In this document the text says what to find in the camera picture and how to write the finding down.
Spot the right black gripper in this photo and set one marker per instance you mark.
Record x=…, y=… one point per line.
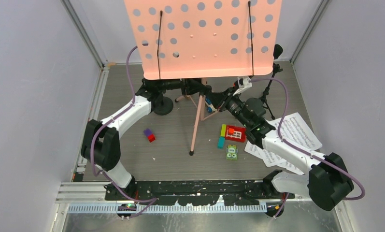
x=219, y=99

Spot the red window toy block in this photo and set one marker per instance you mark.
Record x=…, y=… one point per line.
x=234, y=133

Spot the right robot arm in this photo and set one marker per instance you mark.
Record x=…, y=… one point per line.
x=325, y=178

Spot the pink music stand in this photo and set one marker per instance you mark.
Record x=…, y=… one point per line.
x=184, y=39

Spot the green monster face block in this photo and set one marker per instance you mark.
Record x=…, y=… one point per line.
x=231, y=152

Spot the blue white toy car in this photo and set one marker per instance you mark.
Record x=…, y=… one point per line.
x=209, y=105

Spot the sheet music page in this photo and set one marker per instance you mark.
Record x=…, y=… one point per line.
x=270, y=159
x=296, y=130

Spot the black tripod mic stand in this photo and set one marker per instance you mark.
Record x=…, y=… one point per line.
x=276, y=69

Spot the lime green toy block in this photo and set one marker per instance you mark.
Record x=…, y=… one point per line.
x=223, y=130

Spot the black round base mic stand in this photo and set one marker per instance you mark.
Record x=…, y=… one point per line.
x=163, y=106

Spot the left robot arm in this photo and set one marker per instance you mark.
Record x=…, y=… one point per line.
x=101, y=142

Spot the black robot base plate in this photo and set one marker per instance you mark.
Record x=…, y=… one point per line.
x=202, y=192

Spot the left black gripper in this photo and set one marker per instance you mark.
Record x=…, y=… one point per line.
x=193, y=85

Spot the purple red toy block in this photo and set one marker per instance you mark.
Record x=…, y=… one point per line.
x=149, y=135

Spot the teal toy block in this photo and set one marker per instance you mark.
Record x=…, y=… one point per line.
x=221, y=142

